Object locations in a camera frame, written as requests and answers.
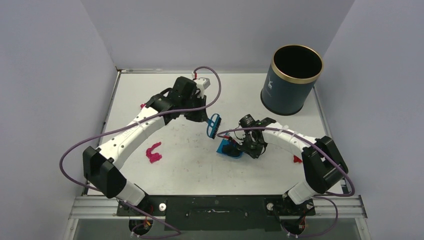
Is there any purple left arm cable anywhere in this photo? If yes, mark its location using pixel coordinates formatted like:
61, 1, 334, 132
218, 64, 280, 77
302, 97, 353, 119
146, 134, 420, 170
58, 66, 222, 240

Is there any blue hand brush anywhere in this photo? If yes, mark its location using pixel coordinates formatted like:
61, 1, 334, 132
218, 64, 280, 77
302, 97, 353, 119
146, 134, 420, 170
206, 113, 222, 139

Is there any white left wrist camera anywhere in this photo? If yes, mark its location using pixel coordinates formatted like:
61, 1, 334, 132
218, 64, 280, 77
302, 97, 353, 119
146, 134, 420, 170
193, 77, 211, 99

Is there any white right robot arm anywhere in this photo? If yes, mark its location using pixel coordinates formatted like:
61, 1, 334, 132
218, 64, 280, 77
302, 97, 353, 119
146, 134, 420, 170
232, 114, 349, 215

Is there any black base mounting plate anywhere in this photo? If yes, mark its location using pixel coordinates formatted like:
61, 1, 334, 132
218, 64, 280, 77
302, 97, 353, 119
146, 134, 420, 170
116, 194, 316, 233

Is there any blue plastic dustpan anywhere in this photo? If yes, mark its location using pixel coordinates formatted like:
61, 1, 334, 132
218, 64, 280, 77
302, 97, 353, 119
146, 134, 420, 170
216, 138, 243, 159

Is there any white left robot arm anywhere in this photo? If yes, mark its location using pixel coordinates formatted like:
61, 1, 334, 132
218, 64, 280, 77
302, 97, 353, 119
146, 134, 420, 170
82, 76, 210, 216

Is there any dark blue gold-rimmed bin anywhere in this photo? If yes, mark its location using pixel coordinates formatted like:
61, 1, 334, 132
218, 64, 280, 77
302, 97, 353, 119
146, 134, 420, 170
260, 44, 324, 116

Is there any large pink paper scrap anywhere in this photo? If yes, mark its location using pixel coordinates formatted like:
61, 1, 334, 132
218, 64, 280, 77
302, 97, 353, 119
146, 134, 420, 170
145, 142, 163, 164

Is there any aluminium rail frame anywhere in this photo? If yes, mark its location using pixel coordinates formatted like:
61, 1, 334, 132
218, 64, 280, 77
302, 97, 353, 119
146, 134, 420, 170
69, 195, 368, 220

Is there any red paper scrap right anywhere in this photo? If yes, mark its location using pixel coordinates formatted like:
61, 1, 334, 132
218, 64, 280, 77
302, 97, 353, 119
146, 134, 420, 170
293, 155, 303, 163

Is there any large black paper scrap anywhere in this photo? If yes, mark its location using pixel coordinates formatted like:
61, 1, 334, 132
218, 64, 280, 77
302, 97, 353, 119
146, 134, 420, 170
221, 145, 242, 158

